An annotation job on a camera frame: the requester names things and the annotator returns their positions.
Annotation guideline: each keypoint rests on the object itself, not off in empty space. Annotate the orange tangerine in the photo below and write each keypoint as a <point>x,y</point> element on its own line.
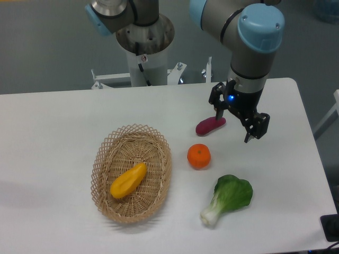
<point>199,156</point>

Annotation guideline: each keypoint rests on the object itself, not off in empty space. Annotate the purple sweet potato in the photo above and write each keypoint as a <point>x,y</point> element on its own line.
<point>209,125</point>

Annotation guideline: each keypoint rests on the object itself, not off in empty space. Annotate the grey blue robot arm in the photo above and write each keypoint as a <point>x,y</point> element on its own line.
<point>251,30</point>

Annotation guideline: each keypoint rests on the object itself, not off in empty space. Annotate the yellow mango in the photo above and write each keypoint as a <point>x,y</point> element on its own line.
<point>128,181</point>

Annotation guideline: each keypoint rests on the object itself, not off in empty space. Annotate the green bok choy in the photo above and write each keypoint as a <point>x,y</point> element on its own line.
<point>230,194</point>

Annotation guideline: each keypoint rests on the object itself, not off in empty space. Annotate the black device at table edge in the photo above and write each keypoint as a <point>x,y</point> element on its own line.
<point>330,227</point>

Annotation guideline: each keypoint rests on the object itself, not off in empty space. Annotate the woven wicker basket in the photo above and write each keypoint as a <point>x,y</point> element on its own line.
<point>120,151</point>

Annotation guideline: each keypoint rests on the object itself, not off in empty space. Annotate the white furniture leg right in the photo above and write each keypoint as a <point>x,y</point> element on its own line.
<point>327,120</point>

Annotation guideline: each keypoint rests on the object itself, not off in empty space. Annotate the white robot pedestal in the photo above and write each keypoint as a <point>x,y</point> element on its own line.
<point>146,51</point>

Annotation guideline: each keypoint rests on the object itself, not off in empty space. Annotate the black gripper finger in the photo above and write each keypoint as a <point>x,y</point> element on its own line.
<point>217,93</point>
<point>255,123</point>

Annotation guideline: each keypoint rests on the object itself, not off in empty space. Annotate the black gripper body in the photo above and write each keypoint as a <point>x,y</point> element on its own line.
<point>242,105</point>

